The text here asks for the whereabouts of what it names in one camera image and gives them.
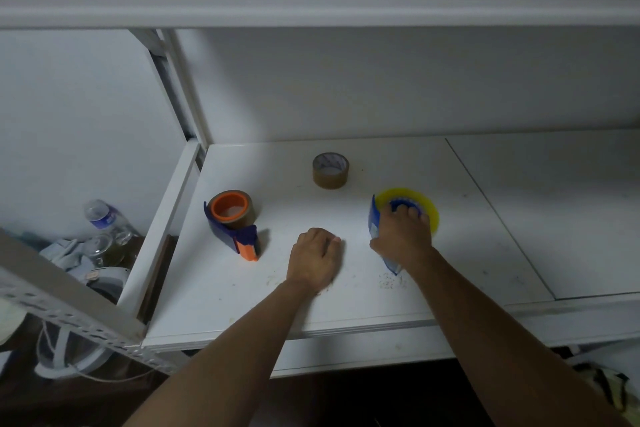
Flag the person's left forearm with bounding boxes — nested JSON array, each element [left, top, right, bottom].
[[125, 279, 321, 427]]

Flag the large brown tape roll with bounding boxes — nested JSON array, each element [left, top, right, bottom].
[[207, 189, 257, 230]]

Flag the person's left hand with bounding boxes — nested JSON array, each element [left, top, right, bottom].
[[285, 227, 345, 295]]

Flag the white crumpled cloth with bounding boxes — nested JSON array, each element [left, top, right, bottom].
[[39, 239, 96, 282]]

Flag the clear plastic water bottle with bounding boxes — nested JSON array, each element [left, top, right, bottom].
[[83, 199, 133, 242]]

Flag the white metal shelf rack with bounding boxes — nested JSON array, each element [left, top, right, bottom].
[[0, 0, 640, 378]]

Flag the person's right forearm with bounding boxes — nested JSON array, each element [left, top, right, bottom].
[[405, 246, 631, 427]]

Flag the person's right hand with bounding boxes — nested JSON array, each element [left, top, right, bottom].
[[369, 201, 434, 272]]

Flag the green yellow bag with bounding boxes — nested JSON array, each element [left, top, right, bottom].
[[575, 361, 631, 412]]

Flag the small brown tape roll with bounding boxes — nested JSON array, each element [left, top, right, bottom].
[[312, 151, 351, 190]]

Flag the yellow tape roll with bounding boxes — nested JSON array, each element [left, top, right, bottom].
[[375, 187, 441, 238]]

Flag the clear glass jar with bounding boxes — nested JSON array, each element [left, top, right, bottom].
[[85, 234, 119, 265]]

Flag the orange and blue tape dispenser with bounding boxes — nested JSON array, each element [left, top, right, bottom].
[[203, 191, 261, 262]]

